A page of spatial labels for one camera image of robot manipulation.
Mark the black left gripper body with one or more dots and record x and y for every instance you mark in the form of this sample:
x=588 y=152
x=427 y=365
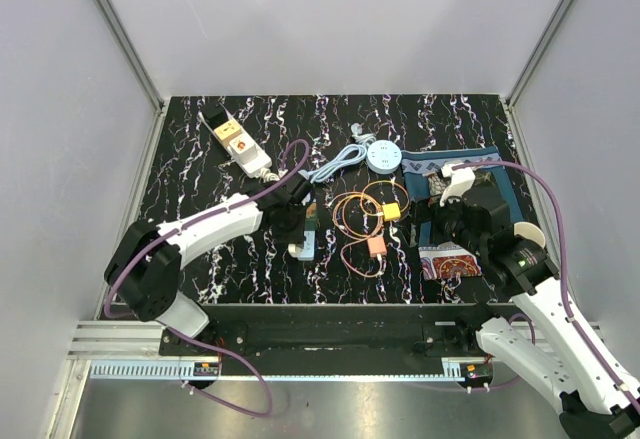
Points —
x=292 y=229

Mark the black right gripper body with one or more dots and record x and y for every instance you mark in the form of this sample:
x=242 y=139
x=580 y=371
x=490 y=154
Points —
x=448 y=224

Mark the green cube socket adapter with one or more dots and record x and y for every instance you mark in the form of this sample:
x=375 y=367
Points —
x=311 y=219

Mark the white multicolour power strip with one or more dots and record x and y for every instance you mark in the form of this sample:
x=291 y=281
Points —
x=257 y=164

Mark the white wall charger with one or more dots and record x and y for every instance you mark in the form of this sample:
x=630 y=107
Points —
x=295 y=250

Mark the light blue power strip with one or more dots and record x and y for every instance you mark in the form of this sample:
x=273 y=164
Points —
x=309 y=242

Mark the white cube socket adapter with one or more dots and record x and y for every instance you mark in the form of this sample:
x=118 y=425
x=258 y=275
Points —
x=241 y=145

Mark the yellow USB charger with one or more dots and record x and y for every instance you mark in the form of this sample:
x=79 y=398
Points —
x=390 y=212

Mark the beige travel adapter cube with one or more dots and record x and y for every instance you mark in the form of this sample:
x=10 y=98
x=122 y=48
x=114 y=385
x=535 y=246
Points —
x=227 y=131

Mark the pink USB charger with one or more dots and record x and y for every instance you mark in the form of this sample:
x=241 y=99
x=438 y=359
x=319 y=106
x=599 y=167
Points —
x=376 y=246

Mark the round light blue socket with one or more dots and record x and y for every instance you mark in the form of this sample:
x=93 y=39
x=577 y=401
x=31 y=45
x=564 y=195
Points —
x=383 y=157

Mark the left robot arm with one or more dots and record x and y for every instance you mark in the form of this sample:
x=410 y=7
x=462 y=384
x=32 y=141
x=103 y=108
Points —
x=146 y=267

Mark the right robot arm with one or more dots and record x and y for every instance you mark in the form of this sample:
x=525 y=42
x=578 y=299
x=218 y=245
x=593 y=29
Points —
x=592 y=393

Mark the dark floral square plate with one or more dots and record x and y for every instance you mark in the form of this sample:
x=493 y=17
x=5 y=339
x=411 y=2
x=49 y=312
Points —
x=482 y=178

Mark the white paper cup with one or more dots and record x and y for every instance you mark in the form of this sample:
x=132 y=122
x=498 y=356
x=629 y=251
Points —
x=530 y=232

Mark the blue patterned placemat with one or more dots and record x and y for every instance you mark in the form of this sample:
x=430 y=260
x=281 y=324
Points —
x=439 y=260

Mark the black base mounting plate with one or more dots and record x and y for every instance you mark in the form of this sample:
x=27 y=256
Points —
x=425 y=330

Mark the aluminium frame post left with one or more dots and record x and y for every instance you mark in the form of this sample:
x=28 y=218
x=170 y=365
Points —
x=129 y=52

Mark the aluminium frame post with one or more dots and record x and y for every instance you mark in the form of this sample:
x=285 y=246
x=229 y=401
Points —
x=550 y=31
x=129 y=52

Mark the aluminium frame post right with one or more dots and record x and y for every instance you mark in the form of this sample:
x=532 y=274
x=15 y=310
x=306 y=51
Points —
x=550 y=31

